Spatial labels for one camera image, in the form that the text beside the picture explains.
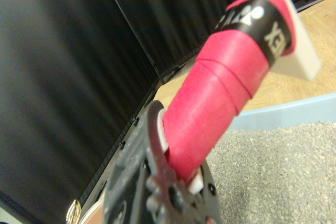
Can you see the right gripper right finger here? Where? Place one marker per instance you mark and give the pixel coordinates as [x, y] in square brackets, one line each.
[160, 161]

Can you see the curtain stand pole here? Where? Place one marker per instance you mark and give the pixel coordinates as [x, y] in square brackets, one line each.
[130, 24]

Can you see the white bin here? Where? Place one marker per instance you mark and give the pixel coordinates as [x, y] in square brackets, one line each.
[90, 212]

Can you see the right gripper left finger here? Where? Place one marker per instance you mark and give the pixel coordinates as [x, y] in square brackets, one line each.
[128, 176]

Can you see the blue litter tray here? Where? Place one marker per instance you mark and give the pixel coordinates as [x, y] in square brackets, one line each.
[275, 171]

